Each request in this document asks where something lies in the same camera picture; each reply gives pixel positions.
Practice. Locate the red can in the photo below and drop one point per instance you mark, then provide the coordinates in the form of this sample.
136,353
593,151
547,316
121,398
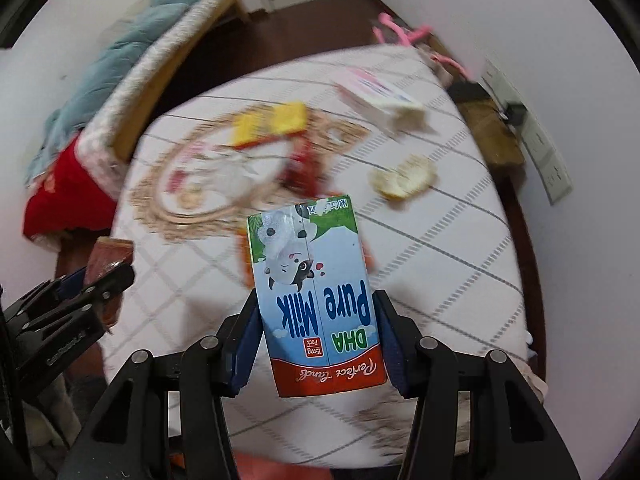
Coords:
302,165

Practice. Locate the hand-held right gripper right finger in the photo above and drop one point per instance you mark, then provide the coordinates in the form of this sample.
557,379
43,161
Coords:
395,355

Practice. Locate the checked mattress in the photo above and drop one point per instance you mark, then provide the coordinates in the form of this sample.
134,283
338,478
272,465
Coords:
160,45

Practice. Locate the white paper carton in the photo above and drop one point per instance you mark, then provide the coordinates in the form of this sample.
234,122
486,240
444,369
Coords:
375,95

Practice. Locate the white wall socket strip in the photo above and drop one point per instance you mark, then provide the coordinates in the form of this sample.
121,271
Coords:
542,150

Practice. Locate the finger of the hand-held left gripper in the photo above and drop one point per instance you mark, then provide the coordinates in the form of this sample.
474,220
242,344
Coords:
70,281
115,280

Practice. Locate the blue white milk carton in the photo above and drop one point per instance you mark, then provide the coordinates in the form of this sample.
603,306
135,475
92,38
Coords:
310,300

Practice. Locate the yellow red snack box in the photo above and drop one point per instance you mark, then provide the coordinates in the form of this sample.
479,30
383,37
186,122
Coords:
270,120

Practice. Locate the black charger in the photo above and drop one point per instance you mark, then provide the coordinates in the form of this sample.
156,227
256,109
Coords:
515,114

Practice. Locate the red blanket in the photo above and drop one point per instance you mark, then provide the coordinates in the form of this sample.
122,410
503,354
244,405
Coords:
65,190

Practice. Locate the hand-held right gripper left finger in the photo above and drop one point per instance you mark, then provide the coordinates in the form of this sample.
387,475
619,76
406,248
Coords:
242,355

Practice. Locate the white checked tablecloth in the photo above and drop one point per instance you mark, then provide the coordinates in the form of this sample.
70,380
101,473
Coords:
450,240

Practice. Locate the blue quilt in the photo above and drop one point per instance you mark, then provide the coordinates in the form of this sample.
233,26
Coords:
125,45

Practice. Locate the pink plastic toy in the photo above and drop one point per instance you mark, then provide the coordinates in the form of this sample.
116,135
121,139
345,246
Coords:
395,32

